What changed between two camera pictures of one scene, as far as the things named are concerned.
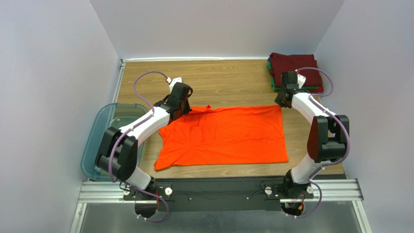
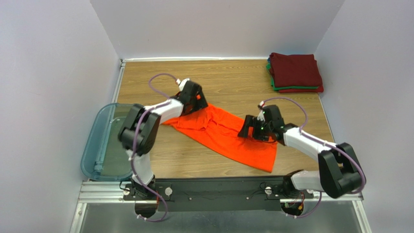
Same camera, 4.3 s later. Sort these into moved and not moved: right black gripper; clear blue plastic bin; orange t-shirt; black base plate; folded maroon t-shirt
Moved: right black gripper; orange t-shirt
Not moved: clear blue plastic bin; black base plate; folded maroon t-shirt
